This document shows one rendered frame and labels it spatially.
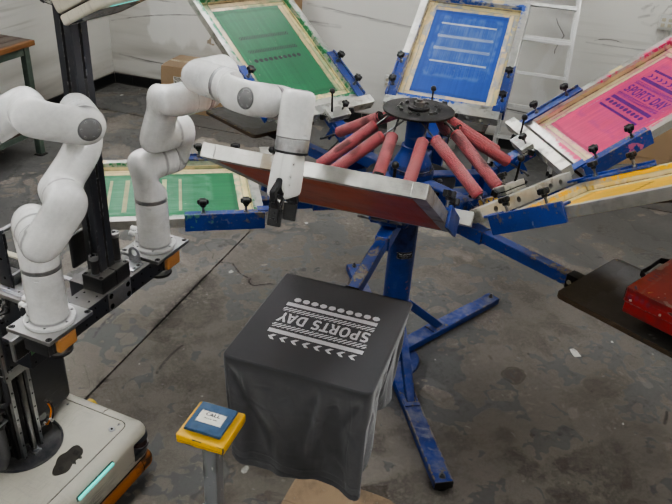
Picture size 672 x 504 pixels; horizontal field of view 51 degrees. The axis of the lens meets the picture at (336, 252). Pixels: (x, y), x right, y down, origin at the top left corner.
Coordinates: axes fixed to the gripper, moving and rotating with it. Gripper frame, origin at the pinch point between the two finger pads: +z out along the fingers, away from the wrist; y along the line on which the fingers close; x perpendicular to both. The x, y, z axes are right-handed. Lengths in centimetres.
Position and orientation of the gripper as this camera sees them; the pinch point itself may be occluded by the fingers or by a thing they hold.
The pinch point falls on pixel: (281, 218)
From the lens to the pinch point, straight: 158.6
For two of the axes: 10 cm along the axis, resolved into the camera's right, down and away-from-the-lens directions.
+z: -1.5, 9.6, 2.3
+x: 9.5, 2.1, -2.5
